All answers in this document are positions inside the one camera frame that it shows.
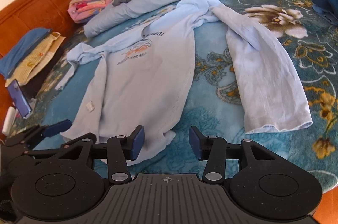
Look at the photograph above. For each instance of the blue pillow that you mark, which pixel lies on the blue pillow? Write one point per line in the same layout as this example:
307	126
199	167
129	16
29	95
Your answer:
24	47

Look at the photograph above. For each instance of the light blue t-shirt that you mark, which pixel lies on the light blue t-shirt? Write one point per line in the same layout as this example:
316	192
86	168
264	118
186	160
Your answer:
144	76

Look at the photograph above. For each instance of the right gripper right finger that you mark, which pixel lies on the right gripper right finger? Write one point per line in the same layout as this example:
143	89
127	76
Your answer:
212	149

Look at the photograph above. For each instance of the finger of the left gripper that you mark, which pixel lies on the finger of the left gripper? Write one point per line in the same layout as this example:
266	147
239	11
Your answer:
60	127

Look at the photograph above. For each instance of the blue smartphone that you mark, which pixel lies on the blue smartphone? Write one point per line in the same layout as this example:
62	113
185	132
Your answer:
19	99

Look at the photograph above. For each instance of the white bottle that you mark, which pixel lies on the white bottle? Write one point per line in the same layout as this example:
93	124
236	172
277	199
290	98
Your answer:
9	120

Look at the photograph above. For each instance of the orange wooden headboard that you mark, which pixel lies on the orange wooden headboard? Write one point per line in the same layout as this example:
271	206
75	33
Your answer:
21	16

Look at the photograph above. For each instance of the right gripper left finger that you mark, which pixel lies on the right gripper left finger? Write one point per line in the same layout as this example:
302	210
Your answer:
119	150

